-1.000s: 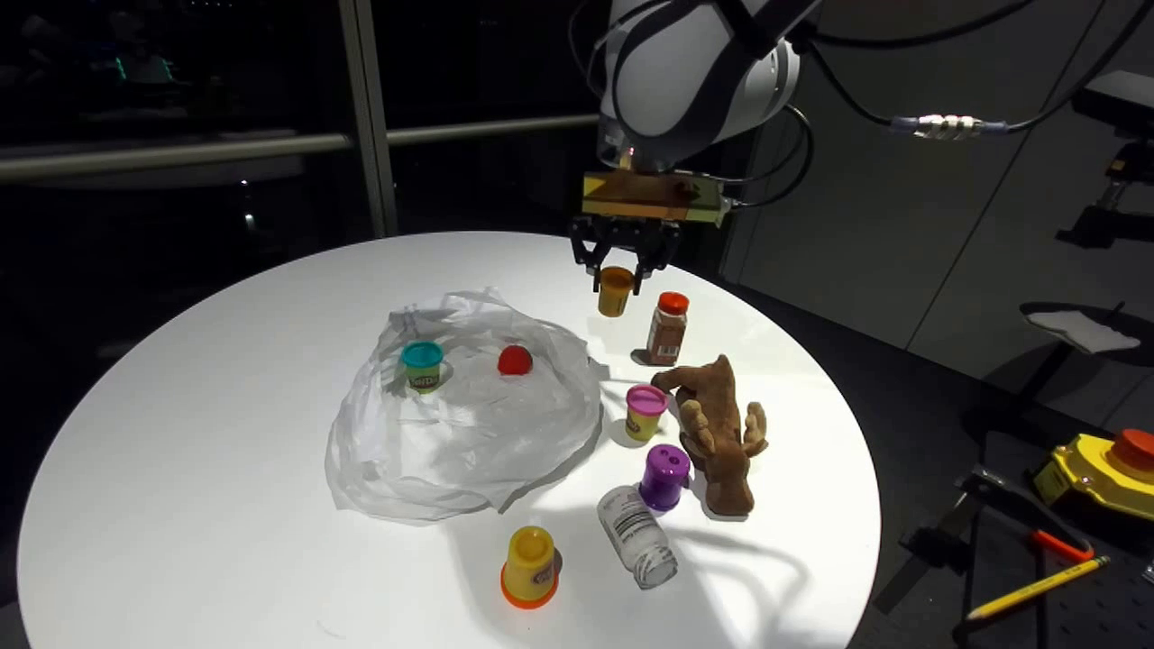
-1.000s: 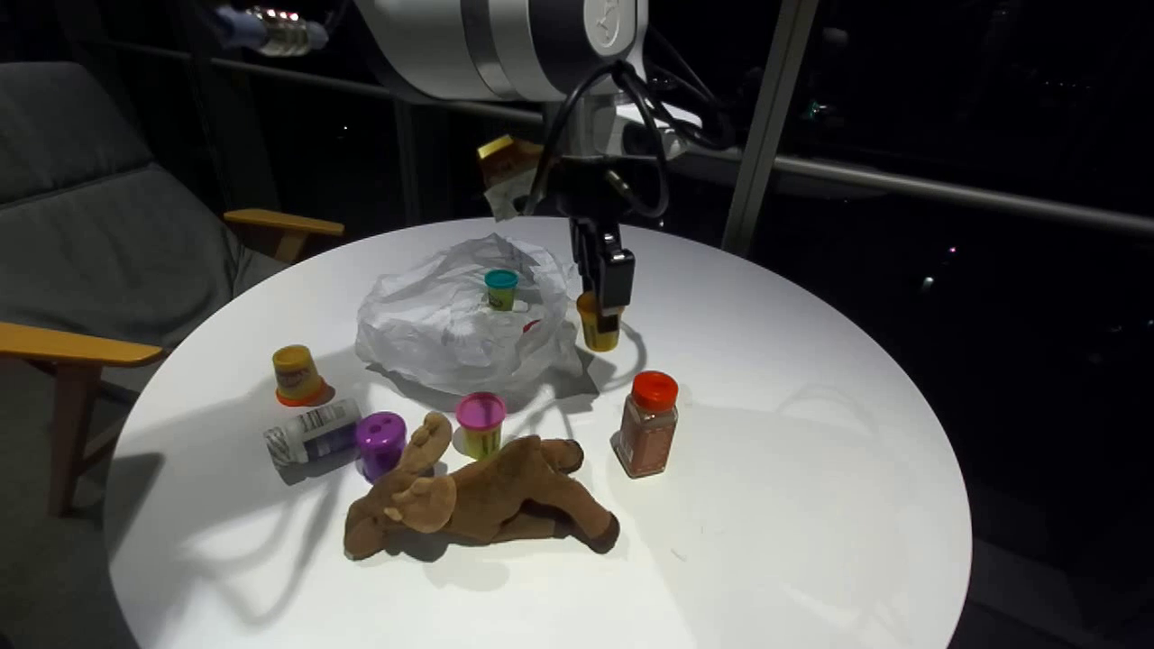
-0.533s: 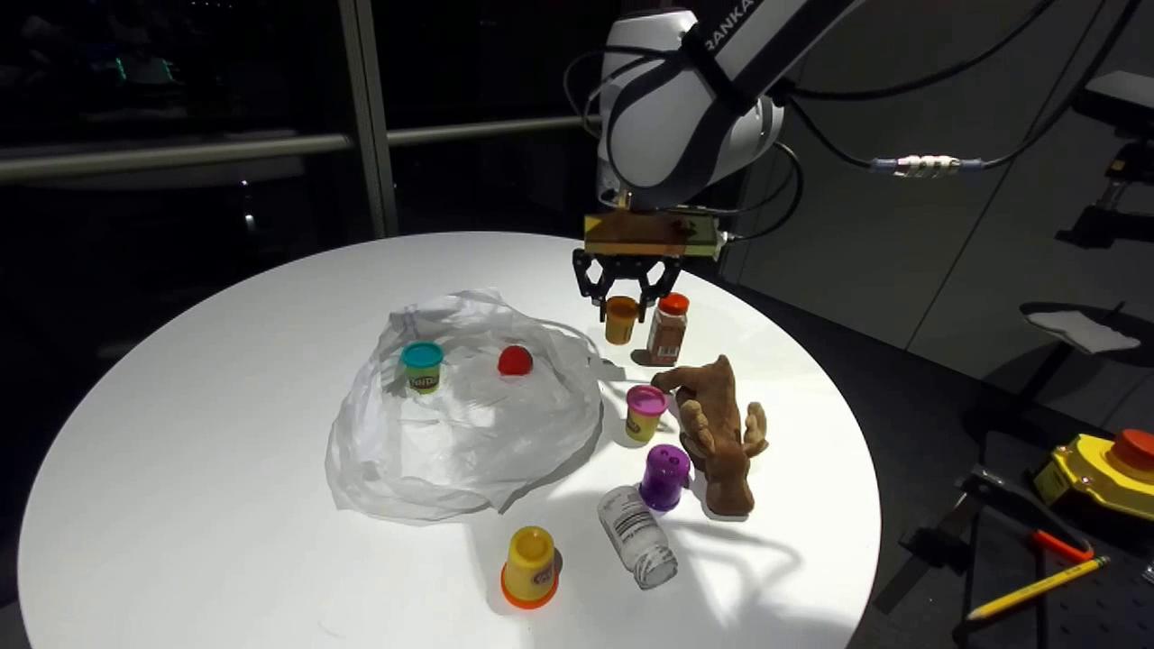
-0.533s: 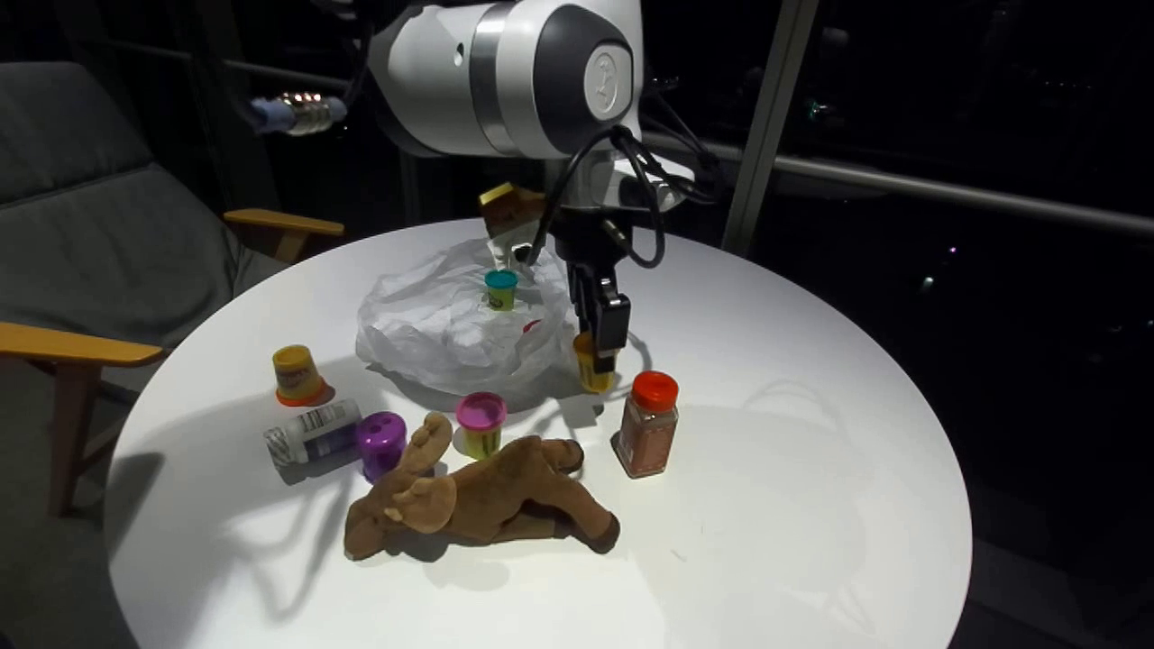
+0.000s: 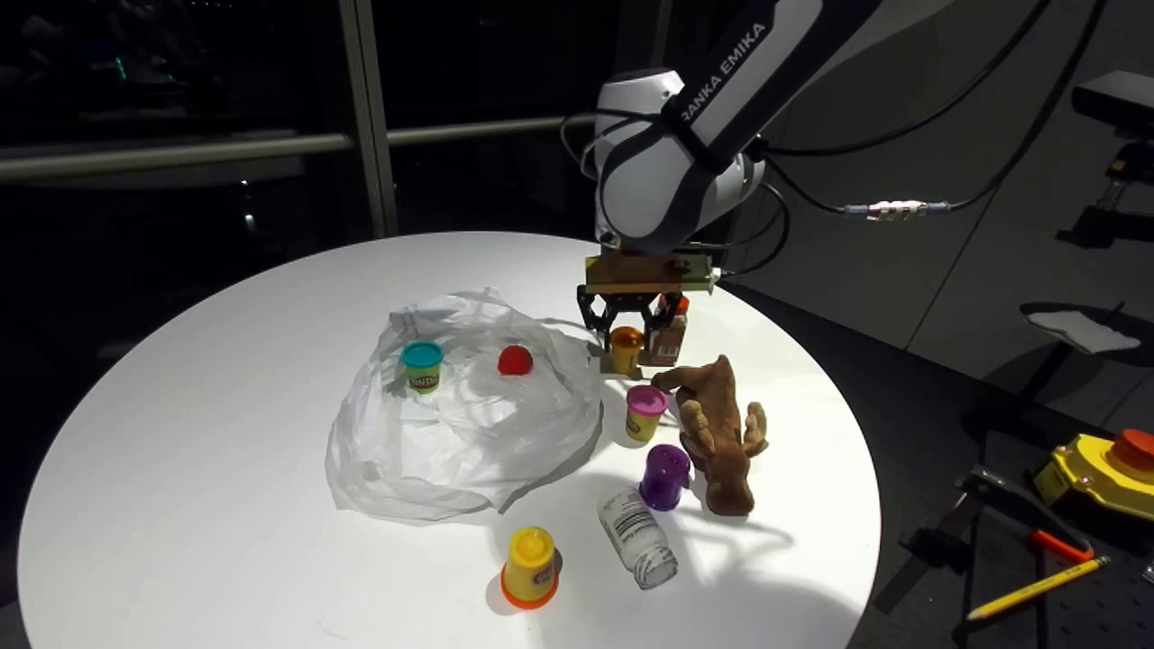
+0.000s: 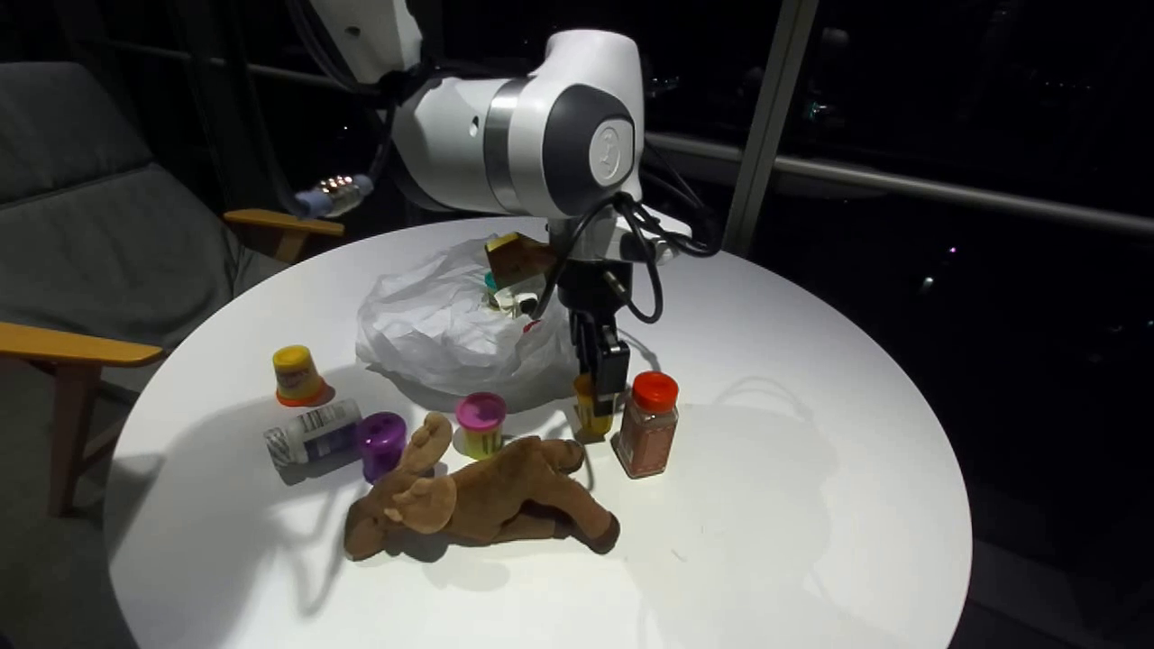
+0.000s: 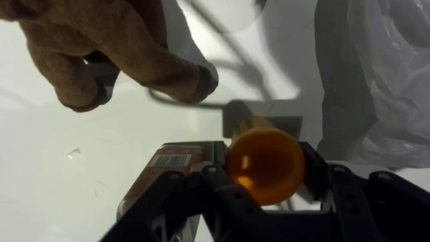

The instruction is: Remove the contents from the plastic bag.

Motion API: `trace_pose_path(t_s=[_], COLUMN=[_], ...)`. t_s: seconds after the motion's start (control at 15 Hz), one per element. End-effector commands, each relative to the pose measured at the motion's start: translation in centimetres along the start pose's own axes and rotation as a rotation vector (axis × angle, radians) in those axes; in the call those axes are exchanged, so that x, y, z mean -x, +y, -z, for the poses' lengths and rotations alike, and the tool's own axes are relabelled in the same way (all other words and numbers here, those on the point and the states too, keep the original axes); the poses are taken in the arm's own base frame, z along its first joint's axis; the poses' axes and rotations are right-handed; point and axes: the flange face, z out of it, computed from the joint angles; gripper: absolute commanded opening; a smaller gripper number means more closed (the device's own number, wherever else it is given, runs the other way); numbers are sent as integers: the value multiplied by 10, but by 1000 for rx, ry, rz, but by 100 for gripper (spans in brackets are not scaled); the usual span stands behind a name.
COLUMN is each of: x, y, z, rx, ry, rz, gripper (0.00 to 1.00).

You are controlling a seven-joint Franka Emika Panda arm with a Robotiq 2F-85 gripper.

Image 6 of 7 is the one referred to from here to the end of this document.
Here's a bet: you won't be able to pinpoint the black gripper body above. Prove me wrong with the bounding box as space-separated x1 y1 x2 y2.
556 255 636 353

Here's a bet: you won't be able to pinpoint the red lid spice jar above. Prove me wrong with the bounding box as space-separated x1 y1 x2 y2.
612 369 684 482

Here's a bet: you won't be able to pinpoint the pink lid dough tub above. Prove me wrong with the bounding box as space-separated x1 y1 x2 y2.
456 391 512 460

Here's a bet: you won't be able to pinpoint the brown plush moose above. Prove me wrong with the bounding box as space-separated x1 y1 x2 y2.
344 410 629 566

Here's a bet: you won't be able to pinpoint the purple plastic cup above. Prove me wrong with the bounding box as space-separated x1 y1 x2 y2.
352 409 411 482

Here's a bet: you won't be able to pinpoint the yellow dough tub orange base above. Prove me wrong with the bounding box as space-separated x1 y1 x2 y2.
271 344 340 410

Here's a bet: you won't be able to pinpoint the clear white plastic bag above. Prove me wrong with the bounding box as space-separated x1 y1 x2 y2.
352 232 666 413

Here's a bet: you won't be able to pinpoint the grey armchair wooden arms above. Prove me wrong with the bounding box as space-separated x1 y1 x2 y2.
0 59 352 520

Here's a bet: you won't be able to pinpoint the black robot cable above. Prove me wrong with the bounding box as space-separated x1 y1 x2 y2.
535 175 727 332

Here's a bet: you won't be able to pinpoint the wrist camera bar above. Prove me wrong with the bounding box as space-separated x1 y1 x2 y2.
479 227 559 321

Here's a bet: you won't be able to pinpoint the grey window frame post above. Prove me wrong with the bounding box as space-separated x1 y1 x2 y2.
719 0 821 261

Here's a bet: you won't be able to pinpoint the metal window rail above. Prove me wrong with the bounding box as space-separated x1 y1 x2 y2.
641 126 1154 239

